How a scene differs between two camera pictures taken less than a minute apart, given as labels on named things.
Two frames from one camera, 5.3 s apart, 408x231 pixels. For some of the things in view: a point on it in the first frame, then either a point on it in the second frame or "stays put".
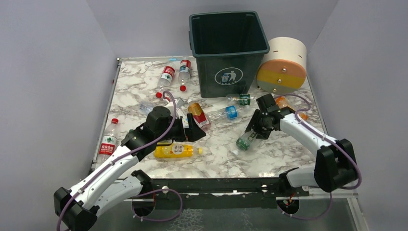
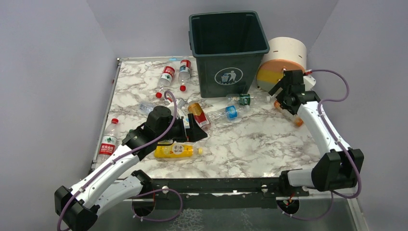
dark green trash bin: (229, 47) stays put
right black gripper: (260, 124) -> (287, 88)
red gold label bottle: (199, 116) stays put
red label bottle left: (165, 78) stays put
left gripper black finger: (265, 102) -> (293, 77)
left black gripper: (185, 128) stays put
